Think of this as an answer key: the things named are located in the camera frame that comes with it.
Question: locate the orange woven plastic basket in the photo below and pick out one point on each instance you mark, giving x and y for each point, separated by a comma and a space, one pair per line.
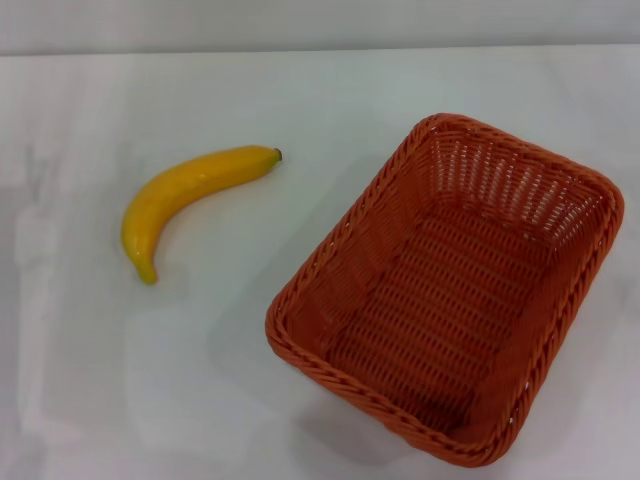
430, 320

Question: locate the yellow banana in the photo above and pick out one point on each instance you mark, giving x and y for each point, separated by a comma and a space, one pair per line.
165, 192

